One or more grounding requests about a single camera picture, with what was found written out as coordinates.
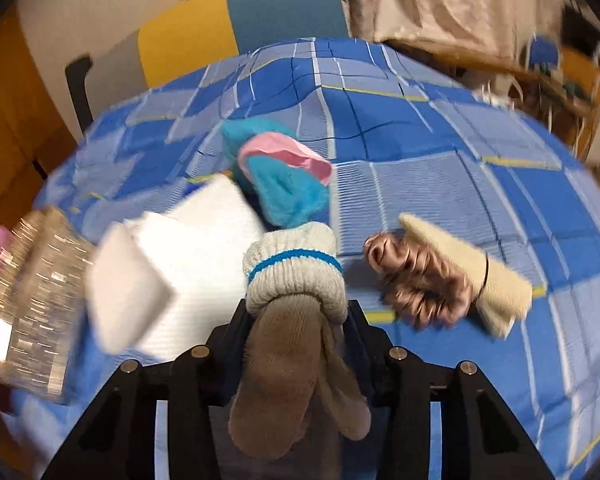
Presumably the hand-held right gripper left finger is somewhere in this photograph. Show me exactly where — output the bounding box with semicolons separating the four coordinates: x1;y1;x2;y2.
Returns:
40;300;253;480

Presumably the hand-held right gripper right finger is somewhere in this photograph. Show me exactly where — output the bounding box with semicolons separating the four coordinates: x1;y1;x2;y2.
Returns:
345;300;556;480

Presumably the brown sock with cream cuff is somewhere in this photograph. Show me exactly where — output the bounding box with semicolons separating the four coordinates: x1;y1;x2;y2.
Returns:
228;222;372;461

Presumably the white textured soft pack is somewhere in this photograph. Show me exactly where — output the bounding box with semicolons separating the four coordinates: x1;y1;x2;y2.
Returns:
142;177;267;363

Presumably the brown satin scrunchie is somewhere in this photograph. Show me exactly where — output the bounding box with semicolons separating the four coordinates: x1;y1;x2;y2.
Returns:
364;232;476;332

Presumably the cream rolled cloth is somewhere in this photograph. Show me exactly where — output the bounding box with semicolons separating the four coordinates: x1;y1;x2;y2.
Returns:
399;213;533;338

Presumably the blue and pink sock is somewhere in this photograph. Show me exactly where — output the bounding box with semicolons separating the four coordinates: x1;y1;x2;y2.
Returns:
221;121;335;228

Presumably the blue plaid bed sheet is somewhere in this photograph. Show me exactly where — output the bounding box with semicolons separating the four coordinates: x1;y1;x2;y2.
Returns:
7;37;600;480

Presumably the wooden desk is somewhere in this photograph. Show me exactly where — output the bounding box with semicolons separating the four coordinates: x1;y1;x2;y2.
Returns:
380;35;538;85

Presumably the wooden wardrobe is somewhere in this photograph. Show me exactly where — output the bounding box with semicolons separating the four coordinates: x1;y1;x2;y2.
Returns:
0;5;77;218

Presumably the colour block headboard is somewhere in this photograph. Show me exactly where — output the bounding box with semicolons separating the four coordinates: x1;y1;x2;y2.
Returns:
64;0;353;133

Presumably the blue folding chair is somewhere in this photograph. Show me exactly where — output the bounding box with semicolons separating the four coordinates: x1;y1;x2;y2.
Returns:
527;35;564;72

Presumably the beige patterned curtain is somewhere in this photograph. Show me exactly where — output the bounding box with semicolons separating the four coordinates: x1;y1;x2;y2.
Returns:
172;0;567;61

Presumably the black hair tie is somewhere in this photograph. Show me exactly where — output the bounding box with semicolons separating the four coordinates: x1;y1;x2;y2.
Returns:
472;254;492;307

